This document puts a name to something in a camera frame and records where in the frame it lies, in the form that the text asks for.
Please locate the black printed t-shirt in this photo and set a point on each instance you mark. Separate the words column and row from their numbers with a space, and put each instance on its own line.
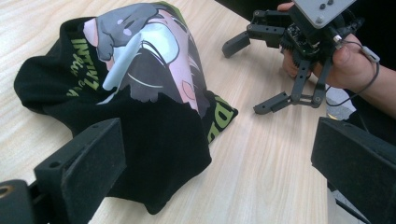
column 162, row 149

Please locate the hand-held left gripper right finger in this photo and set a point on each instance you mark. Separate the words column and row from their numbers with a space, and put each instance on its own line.
column 358, row 165

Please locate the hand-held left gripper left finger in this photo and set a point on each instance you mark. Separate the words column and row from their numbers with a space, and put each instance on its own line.
column 90, row 168

